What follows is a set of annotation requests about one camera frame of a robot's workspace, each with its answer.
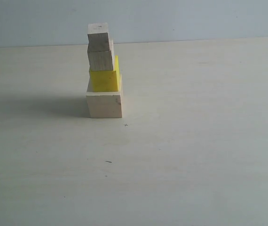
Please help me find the large wooden cube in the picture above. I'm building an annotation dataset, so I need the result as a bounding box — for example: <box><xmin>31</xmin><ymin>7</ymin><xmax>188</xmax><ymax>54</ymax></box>
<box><xmin>86</xmin><ymin>74</ymin><xmax>123</xmax><ymax>119</ymax></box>

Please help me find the yellow cube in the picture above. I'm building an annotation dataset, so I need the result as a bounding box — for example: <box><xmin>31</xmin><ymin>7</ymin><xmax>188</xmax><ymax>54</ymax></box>
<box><xmin>89</xmin><ymin>56</ymin><xmax>121</xmax><ymax>92</ymax></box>

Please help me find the medium wooden cube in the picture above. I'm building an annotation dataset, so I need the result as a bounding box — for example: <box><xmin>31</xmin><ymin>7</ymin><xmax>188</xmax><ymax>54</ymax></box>
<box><xmin>87</xmin><ymin>39</ymin><xmax>115</xmax><ymax>71</ymax></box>

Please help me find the small wooden cube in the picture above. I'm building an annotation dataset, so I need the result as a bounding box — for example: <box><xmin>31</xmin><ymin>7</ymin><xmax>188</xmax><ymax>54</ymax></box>
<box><xmin>87</xmin><ymin>23</ymin><xmax>110</xmax><ymax>52</ymax></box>

